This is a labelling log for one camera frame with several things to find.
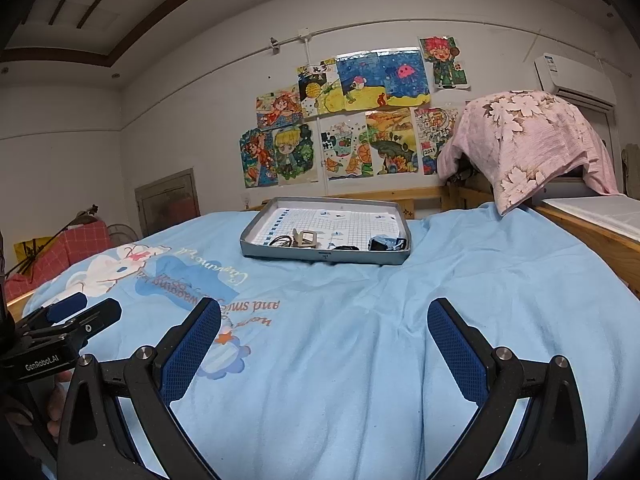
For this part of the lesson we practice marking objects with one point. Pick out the grey tray box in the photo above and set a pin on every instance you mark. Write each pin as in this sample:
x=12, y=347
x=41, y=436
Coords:
x=325, y=256

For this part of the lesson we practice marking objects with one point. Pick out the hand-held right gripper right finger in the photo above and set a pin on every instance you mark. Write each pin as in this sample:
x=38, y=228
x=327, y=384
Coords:
x=455, y=355

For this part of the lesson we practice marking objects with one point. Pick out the yellow bag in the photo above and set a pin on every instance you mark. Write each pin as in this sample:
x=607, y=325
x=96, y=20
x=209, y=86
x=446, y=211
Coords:
x=25, y=250

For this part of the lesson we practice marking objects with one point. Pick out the grey appliance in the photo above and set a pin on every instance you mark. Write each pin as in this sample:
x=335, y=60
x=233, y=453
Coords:
x=565, y=187

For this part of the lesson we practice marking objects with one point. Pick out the black stick stand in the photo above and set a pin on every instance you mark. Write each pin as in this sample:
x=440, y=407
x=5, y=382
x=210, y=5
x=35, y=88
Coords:
x=75, y=219

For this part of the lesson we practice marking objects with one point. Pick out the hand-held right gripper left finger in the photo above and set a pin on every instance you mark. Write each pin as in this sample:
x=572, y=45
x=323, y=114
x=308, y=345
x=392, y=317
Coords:
x=192, y=355

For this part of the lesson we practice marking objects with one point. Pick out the person's left hand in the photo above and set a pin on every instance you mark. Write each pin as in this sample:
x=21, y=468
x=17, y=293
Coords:
x=57, y=405

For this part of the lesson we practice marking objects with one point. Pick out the red chequered cloth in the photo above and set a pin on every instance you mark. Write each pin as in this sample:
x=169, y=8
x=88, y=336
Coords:
x=80, y=245

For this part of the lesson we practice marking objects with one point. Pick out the white air conditioner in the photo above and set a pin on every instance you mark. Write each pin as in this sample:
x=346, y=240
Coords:
x=575, y=80

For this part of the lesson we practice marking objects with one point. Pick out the white foam board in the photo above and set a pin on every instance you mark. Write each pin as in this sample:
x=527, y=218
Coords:
x=600, y=212

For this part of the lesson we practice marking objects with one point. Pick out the light blue printed blanket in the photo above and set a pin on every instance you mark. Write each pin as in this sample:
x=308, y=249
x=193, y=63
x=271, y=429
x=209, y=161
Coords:
x=350, y=335

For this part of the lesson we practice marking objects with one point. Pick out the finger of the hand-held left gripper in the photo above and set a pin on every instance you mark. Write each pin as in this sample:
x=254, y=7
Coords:
x=65, y=307
x=97, y=317

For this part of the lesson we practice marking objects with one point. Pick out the group of colourful wall drawings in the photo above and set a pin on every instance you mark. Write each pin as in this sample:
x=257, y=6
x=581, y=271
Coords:
x=350, y=125

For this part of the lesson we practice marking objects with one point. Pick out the pink floral cloth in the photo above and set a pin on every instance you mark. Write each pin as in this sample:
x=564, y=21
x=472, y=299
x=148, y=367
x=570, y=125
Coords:
x=525, y=135

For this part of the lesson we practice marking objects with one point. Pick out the brown wall panel door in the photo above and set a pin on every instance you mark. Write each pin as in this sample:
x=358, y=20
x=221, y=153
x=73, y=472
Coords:
x=167, y=205

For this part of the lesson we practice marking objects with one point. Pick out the beige hair claw clip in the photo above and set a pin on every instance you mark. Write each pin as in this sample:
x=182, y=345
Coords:
x=305, y=239

